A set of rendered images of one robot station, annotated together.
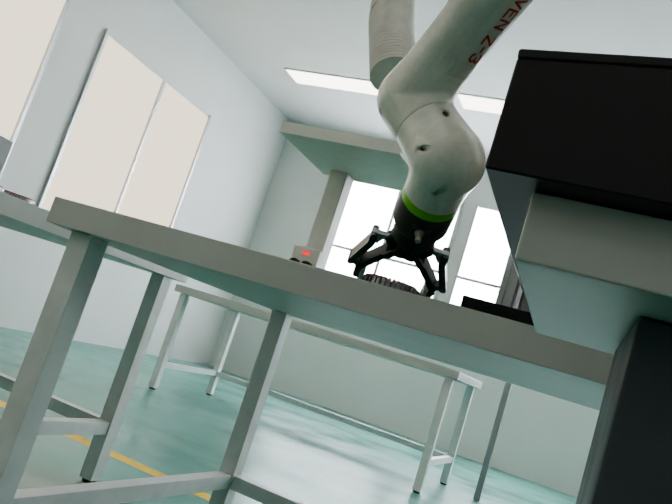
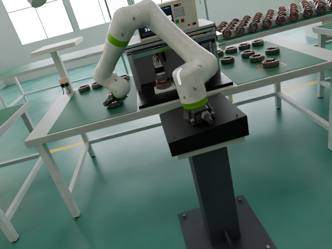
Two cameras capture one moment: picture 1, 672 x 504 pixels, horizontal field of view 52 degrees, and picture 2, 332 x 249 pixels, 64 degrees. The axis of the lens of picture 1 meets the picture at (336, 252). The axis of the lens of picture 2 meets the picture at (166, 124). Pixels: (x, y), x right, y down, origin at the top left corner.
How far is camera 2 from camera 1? 1.00 m
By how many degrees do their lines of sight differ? 40
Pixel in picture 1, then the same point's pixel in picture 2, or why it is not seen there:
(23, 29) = not seen: outside the picture
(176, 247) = (69, 134)
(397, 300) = (128, 116)
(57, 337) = (53, 165)
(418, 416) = not seen: hidden behind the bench
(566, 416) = not seen: hidden behind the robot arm
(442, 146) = (121, 89)
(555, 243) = (182, 156)
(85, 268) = (45, 148)
